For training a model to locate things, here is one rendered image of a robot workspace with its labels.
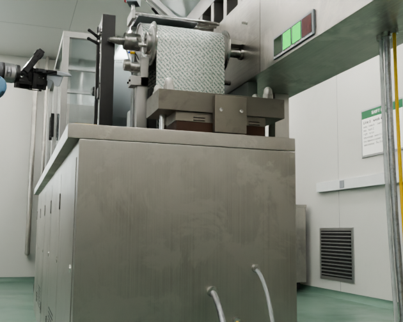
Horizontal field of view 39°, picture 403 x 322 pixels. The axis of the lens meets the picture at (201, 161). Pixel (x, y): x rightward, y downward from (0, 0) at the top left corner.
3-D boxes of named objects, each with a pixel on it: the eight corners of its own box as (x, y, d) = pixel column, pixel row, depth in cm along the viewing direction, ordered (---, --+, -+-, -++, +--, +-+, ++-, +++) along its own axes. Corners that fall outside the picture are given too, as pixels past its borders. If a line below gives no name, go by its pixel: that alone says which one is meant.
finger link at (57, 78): (70, 88, 221) (47, 86, 222) (71, 73, 221) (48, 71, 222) (68, 87, 218) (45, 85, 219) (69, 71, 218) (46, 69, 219)
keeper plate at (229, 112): (212, 133, 166) (212, 96, 168) (244, 135, 170) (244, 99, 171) (215, 131, 164) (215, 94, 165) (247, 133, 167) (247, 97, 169)
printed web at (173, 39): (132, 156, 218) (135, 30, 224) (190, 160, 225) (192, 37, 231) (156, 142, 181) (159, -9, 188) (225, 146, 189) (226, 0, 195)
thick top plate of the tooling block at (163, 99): (146, 119, 177) (146, 99, 178) (263, 127, 190) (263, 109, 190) (158, 108, 162) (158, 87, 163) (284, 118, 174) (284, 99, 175)
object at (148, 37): (145, 28, 192) (149, 36, 186) (151, 29, 192) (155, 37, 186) (142, 48, 196) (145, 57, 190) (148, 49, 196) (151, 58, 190)
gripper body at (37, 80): (42, 91, 227) (11, 87, 221) (44, 70, 227) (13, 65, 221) (48, 90, 220) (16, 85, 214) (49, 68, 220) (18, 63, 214)
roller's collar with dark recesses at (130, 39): (121, 51, 217) (122, 35, 218) (137, 53, 219) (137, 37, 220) (125, 46, 211) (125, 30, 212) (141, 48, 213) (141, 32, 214)
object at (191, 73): (155, 107, 183) (156, 51, 185) (223, 112, 190) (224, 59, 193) (155, 106, 183) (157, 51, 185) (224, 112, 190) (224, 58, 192)
